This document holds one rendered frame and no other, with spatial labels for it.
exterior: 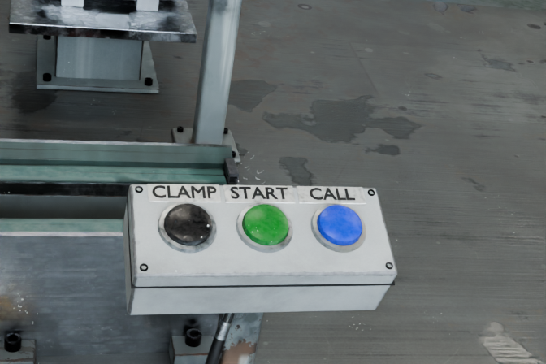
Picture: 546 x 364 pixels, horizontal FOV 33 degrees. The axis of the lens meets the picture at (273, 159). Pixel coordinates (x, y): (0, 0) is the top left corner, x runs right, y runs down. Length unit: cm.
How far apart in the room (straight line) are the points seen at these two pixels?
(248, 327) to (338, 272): 10
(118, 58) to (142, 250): 77
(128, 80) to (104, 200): 45
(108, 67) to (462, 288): 59
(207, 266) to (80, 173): 35
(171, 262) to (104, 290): 27
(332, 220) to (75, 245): 27
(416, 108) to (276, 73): 22
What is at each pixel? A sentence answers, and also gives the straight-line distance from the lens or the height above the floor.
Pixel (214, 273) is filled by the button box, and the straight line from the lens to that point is 57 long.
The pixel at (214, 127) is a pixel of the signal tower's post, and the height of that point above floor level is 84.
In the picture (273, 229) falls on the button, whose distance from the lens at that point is 59.
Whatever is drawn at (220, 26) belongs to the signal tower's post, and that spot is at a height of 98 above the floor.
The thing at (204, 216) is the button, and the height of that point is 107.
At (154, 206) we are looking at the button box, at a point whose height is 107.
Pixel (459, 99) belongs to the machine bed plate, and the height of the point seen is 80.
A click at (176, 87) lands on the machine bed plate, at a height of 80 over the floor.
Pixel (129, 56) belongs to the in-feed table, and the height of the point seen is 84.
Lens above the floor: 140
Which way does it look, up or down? 30 degrees down
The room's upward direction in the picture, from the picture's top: 10 degrees clockwise
